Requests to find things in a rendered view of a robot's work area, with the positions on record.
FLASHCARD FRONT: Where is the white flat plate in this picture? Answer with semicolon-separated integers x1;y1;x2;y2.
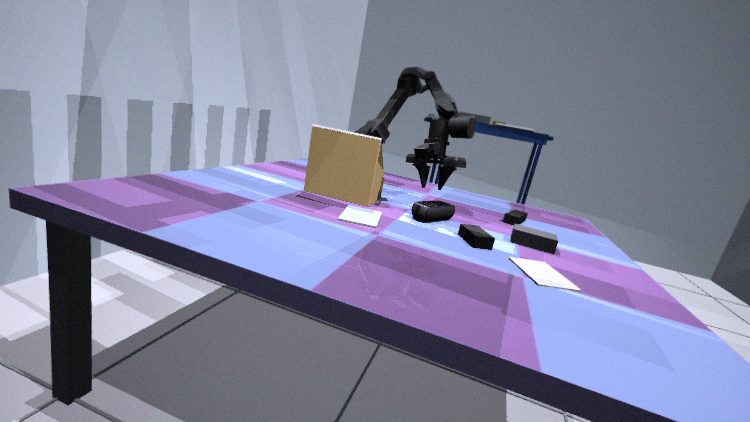
509;257;581;292

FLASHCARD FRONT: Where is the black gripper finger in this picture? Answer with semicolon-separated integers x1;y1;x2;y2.
413;164;430;188
438;166;457;190

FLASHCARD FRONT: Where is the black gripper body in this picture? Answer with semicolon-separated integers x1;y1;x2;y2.
406;136;466;168

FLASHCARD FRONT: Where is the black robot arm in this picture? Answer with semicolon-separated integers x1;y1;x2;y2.
354;67;475;159

